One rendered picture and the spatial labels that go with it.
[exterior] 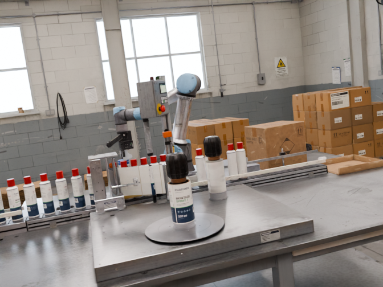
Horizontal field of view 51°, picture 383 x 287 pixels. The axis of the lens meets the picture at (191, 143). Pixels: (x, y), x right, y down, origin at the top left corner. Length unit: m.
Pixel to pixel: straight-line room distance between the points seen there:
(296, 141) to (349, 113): 3.27
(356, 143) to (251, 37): 3.47
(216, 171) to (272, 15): 7.02
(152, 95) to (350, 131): 4.16
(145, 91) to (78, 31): 5.52
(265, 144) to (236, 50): 5.84
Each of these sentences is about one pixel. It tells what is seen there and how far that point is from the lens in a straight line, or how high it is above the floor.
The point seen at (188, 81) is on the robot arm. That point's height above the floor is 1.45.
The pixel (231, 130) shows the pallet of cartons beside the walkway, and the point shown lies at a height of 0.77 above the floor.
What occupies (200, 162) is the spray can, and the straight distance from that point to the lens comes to 2.14.
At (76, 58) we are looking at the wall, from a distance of 7.47.
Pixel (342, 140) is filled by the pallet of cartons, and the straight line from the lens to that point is 5.79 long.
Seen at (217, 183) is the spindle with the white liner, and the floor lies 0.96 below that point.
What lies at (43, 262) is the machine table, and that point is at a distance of 1.67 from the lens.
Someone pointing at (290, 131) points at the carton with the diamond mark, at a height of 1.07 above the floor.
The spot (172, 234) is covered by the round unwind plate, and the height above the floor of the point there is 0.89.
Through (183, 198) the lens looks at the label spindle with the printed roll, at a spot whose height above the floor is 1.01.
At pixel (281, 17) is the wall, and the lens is 8.80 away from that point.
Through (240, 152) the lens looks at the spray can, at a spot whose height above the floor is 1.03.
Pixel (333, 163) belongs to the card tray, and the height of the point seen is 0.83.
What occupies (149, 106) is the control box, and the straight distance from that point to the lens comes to 2.08.
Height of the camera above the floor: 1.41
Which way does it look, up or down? 8 degrees down
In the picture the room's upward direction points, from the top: 7 degrees counter-clockwise
